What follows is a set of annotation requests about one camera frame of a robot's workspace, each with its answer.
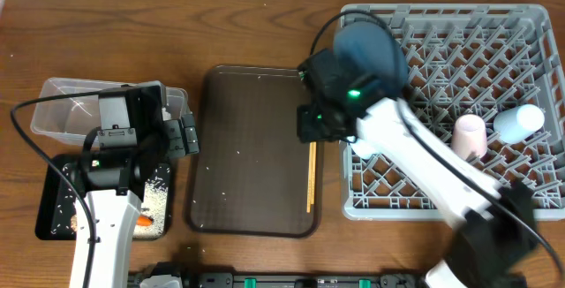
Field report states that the brown food scrap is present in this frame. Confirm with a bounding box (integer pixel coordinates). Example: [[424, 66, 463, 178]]
[[70, 215, 78, 232]]

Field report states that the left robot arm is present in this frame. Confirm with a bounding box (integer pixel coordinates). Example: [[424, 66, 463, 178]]
[[70, 81, 200, 287]]

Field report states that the grey dishwasher rack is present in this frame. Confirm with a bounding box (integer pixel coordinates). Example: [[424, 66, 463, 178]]
[[338, 4, 564, 221]]

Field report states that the brown serving tray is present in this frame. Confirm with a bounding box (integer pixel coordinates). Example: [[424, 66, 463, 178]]
[[184, 65, 321, 239]]

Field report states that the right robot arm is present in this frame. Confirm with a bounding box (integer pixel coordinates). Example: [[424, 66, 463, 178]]
[[298, 47, 545, 287]]

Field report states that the white rice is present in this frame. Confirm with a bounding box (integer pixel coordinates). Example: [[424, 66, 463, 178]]
[[50, 163, 172, 239]]

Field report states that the orange carrot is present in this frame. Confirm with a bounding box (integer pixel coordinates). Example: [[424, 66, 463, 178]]
[[136, 215, 153, 227]]

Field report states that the wooden chopstick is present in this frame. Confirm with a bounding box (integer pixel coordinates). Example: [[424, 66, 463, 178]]
[[308, 142, 317, 208], [306, 142, 316, 214]]

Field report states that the pink cup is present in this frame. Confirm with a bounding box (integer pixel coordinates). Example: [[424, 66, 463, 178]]
[[450, 114, 487, 161]]

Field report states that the clear plastic bin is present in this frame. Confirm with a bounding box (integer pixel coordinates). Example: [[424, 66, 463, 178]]
[[29, 77, 193, 148]]

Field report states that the black waste tray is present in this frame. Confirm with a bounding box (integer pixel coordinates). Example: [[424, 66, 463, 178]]
[[34, 154, 173, 241]]

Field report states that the light blue cup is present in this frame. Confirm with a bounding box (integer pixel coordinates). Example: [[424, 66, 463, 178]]
[[493, 104, 545, 144]]

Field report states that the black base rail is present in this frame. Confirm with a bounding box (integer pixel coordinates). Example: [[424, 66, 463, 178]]
[[127, 271, 425, 288]]

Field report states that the dark blue plate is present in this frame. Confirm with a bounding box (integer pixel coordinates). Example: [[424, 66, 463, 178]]
[[333, 21, 409, 105]]

